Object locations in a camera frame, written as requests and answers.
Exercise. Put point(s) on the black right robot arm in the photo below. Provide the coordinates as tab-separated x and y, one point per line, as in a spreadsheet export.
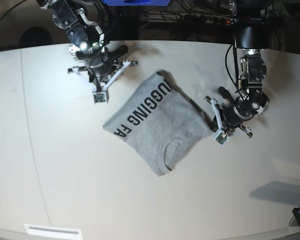
87	39

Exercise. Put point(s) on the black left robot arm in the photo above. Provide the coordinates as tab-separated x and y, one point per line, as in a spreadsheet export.
251	36

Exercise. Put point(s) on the black power strip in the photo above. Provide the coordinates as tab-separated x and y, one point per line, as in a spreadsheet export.
205	19

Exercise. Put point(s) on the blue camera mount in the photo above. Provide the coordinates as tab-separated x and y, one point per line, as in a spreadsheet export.
157	3

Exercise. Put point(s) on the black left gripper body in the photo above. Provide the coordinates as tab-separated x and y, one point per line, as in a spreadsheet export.
232	115

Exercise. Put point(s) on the white paper strip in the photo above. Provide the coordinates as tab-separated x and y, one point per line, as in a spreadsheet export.
53	232

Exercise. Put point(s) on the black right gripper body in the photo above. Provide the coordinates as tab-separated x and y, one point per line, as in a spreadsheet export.
99	68

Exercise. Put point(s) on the grey T-shirt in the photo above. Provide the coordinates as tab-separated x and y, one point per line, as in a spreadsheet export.
159	123

